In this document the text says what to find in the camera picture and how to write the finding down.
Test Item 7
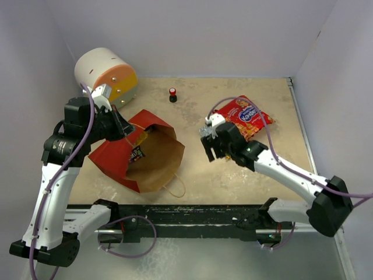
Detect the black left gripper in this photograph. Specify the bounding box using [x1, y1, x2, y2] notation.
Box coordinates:
[85, 104, 136, 144]

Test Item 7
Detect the silver foil snack packet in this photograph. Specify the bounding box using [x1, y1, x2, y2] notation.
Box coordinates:
[199, 124, 213, 138]

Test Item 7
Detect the yellow m&m packet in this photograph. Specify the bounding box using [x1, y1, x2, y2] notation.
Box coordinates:
[134, 129, 152, 146]

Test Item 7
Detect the purple m&m packet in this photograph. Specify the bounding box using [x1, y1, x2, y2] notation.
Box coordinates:
[129, 146, 145, 163]

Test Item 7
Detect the red paper bag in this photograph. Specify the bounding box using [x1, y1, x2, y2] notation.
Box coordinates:
[89, 110, 186, 193]

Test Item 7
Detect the red candy bag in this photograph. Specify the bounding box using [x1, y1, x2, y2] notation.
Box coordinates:
[213, 95, 265, 141]

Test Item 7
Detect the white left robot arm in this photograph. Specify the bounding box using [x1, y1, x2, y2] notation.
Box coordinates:
[9, 96, 148, 268]

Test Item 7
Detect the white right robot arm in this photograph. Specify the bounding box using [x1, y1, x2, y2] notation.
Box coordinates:
[213, 122, 353, 237]

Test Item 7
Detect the red black stamp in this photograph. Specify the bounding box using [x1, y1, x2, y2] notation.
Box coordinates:
[169, 87, 177, 103]

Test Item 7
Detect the white cylindrical toy drum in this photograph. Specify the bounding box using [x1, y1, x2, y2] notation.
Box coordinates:
[74, 47, 138, 109]

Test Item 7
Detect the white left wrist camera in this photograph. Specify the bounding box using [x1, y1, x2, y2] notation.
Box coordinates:
[91, 84, 112, 111]

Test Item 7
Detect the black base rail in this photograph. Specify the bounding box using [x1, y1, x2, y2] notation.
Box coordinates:
[98, 204, 292, 244]

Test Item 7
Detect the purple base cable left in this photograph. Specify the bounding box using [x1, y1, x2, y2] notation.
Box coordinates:
[97, 215, 157, 258]

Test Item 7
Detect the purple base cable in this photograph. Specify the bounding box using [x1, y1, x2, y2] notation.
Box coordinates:
[261, 221, 297, 251]
[97, 215, 157, 258]

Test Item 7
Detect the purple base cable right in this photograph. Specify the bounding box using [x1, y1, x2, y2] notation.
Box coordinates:
[261, 221, 297, 251]

